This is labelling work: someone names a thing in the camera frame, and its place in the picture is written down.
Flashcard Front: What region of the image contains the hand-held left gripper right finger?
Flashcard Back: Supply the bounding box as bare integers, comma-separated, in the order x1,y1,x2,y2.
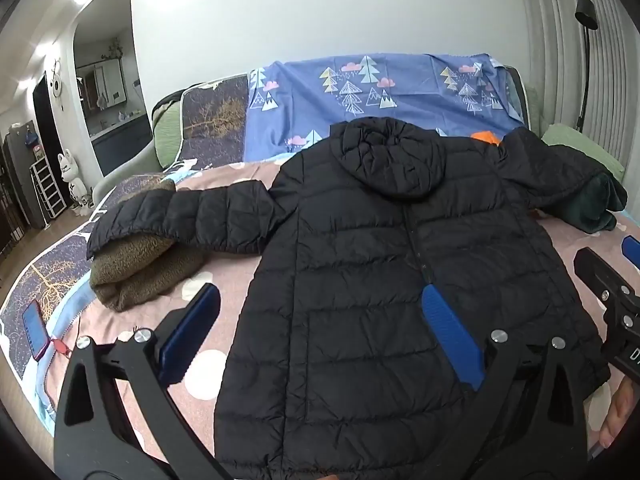
421,284,591,480

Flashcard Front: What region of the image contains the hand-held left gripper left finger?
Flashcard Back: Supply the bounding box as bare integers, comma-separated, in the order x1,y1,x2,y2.
52,282,236,480

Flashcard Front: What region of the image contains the black puffer jacket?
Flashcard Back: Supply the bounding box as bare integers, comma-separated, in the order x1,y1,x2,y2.
86,116,613,480

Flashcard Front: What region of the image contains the person's right hand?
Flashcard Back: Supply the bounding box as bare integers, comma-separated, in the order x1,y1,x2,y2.
599,377,640,449

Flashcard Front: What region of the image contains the dark green garment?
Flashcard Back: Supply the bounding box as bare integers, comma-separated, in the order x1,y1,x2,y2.
565,172,628,235

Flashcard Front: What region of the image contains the brown fleece garment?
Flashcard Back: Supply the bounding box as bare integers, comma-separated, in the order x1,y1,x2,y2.
90,175,206,312

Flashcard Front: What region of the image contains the green cushion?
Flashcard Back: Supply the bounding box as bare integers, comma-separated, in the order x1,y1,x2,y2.
540,124,626,181

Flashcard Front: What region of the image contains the smartphone in red case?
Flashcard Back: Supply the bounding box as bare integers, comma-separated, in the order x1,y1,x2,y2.
22,300,52,362

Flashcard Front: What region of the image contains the white cat figurine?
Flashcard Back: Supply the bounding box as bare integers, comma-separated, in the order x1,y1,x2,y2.
57,150,93,209

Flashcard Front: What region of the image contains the dark kitchen counter cabinet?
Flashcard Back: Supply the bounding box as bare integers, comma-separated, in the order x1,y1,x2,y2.
90,112,153,177

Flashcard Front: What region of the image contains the white shelf rack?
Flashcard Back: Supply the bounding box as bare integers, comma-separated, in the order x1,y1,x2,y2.
30,155,68,221

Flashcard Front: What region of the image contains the dark tree print blanket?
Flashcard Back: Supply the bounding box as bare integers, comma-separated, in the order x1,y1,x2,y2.
0,74,251,396

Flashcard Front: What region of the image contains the grey refrigerator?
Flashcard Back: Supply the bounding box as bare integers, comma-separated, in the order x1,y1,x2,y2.
2,120,47,231

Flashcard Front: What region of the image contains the grey pleated curtain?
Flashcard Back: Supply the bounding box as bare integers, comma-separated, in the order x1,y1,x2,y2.
517,0,640,171

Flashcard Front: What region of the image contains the blue tree print sheet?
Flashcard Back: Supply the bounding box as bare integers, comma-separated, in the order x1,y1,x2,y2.
243,52,526,161

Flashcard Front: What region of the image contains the black floor lamp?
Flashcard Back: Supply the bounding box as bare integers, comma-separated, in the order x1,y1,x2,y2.
574,0,600,133

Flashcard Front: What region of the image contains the white wall decoration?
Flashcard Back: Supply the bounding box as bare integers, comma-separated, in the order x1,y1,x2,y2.
50,59,67,111

